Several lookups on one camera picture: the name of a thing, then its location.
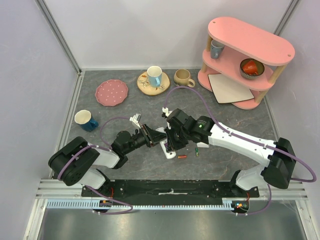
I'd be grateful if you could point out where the patterned dark bowl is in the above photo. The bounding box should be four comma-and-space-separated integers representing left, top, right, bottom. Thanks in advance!
239, 58, 265, 80

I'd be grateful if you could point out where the pink dotted plate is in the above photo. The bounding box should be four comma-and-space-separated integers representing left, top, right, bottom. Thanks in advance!
95, 79, 129, 107

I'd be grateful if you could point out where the left aluminium frame post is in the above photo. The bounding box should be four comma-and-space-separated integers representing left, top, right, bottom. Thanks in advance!
35, 0, 82, 75

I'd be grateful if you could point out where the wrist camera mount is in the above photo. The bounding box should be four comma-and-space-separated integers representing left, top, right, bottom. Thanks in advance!
161, 107, 173, 119
129, 113, 141, 130

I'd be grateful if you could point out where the aluminium frame post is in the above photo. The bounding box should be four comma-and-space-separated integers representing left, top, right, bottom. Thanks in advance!
35, 0, 82, 75
273, 0, 301, 36

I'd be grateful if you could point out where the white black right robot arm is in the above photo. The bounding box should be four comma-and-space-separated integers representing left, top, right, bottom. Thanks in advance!
162, 107, 296, 197

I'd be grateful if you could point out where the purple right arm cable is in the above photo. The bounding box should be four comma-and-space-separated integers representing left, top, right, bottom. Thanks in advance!
163, 85, 317, 217

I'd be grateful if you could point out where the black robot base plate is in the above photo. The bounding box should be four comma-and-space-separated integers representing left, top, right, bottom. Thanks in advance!
97, 179, 260, 206

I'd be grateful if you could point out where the beige ceramic mug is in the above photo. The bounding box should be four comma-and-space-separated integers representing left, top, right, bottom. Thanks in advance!
174, 69, 196, 88

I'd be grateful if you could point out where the grey blue shelf mug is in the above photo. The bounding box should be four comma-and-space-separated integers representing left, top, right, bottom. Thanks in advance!
210, 39, 225, 59

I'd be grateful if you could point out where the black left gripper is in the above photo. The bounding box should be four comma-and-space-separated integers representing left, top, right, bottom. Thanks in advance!
123, 123, 167, 155

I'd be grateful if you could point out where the pink three-tier shelf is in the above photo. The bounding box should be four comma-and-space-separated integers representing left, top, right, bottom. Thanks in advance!
197, 16, 295, 110

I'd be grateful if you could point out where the white battery cover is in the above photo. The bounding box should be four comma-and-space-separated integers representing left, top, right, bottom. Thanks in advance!
196, 142, 210, 148

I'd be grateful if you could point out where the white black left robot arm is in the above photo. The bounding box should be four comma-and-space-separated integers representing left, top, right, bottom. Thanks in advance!
48, 124, 167, 197

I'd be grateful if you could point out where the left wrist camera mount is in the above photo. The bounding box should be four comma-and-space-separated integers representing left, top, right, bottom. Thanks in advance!
129, 113, 141, 130

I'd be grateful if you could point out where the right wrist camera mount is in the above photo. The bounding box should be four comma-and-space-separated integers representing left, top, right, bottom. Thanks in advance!
161, 107, 173, 119

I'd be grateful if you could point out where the white square mat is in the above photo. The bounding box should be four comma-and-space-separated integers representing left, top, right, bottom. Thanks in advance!
208, 74, 254, 104

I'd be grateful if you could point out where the white slotted cable duct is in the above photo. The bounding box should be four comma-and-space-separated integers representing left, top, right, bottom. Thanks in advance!
45, 198, 244, 211

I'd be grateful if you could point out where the beige floral saucer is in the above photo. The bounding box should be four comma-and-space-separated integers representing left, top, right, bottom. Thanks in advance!
136, 70, 171, 96

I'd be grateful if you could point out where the dark blue mug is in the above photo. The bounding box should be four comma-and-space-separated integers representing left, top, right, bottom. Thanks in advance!
74, 109, 99, 132

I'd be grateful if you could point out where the light blue mug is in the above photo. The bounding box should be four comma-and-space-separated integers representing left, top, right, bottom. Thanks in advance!
147, 66, 163, 88

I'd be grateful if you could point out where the red cup in bowl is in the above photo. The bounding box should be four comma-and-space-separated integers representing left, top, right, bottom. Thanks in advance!
242, 60, 258, 75

